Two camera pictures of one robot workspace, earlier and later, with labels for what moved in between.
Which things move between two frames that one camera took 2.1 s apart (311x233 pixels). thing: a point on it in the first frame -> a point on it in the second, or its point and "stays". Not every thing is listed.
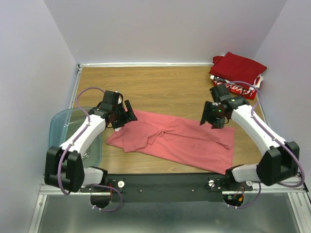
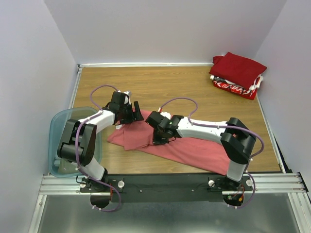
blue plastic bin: x=62 y=123 stays
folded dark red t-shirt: x=237 y=68 stays
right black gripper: x=216 y=124 -> x=157 y=141
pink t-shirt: x=178 y=140 stays
